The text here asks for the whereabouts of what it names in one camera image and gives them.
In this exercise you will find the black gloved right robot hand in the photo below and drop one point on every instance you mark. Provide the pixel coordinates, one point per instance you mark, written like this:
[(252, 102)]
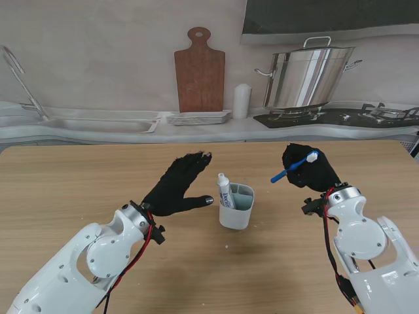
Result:
[(317, 173)]

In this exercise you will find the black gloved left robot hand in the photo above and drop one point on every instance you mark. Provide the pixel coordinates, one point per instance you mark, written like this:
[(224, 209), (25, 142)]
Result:
[(176, 189)]

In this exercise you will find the blue toothbrush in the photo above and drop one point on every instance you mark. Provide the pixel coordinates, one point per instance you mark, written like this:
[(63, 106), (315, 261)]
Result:
[(294, 166)]

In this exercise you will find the white toothpaste tube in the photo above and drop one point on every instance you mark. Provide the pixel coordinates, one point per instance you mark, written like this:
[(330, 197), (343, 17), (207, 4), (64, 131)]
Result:
[(225, 193)]

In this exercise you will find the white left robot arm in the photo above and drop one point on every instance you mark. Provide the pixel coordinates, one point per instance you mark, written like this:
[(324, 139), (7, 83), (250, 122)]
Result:
[(82, 261)]

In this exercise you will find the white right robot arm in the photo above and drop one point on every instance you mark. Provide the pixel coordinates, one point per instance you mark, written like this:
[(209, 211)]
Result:
[(366, 235)]

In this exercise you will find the white divided toothbrush holder cup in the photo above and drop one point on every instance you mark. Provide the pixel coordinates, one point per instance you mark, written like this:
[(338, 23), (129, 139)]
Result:
[(234, 217)]

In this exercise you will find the black gas stove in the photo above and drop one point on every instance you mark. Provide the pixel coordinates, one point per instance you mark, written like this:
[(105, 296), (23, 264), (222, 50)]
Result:
[(327, 118)]

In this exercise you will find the stack of white plates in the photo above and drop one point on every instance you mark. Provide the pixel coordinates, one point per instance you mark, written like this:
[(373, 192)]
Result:
[(196, 118)]

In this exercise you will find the large steel stock pot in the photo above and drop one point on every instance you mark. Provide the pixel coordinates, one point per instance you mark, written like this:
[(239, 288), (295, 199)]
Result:
[(304, 78)]

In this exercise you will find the steel kitchen sink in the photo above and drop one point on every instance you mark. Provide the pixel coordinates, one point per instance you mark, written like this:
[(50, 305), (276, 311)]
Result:
[(104, 124)]

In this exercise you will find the grey perforated metal panel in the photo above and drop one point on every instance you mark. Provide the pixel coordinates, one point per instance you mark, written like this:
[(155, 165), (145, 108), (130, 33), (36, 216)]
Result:
[(411, 147)]

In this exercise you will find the white cylindrical canister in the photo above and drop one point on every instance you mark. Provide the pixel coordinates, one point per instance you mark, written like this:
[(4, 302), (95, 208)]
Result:
[(241, 103)]

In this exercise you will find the brown wooden cutting board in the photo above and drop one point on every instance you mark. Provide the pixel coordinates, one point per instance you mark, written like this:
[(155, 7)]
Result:
[(199, 78)]

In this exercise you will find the dark range hood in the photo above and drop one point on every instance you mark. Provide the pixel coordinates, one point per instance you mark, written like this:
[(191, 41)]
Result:
[(327, 16)]

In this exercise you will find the chrome kitchen faucet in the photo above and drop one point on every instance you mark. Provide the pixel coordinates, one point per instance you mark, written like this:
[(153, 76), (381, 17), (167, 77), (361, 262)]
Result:
[(27, 91)]

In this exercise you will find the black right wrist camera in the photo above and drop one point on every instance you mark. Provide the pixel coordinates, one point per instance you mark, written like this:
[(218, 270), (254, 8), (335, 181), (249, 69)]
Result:
[(312, 206)]

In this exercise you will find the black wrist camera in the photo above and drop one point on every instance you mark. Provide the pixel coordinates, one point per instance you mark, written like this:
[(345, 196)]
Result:
[(312, 206), (159, 235)]

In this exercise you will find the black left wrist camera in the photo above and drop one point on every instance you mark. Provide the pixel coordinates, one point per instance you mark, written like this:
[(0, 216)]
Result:
[(159, 235)]

